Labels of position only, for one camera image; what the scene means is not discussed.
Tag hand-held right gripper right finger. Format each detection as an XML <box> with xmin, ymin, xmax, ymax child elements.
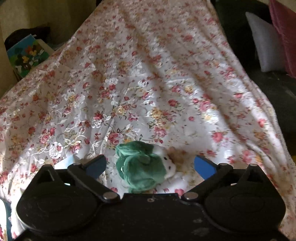
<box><xmin>181</xmin><ymin>155</ymin><xmax>266</xmax><ymax>201</ymax></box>

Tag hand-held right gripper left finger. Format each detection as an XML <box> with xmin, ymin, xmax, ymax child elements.
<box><xmin>35</xmin><ymin>155</ymin><xmax>119</xmax><ymax>201</ymax></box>

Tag green and white plush toy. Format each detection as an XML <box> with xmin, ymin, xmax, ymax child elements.
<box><xmin>115</xmin><ymin>141</ymin><xmax>176</xmax><ymax>194</ymax></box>

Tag white and blue tissue packet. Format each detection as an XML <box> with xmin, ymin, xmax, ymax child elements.
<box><xmin>54</xmin><ymin>155</ymin><xmax>75</xmax><ymax>170</ymax></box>

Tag floral blanket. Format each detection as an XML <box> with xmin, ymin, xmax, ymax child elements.
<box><xmin>0</xmin><ymin>0</ymin><xmax>289</xmax><ymax>241</ymax></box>

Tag dark sofa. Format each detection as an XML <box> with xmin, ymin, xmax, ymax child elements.
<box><xmin>214</xmin><ymin>0</ymin><xmax>296</xmax><ymax>167</ymax></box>

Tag cartoon picture board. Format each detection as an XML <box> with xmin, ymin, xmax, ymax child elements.
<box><xmin>7</xmin><ymin>34</ymin><xmax>49</xmax><ymax>78</ymax></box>

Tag white pillow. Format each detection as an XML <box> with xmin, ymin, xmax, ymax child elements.
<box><xmin>245</xmin><ymin>12</ymin><xmax>286</xmax><ymax>72</ymax></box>

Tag pink pillow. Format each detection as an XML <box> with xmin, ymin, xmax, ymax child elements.
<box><xmin>269</xmin><ymin>0</ymin><xmax>296</xmax><ymax>78</ymax></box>

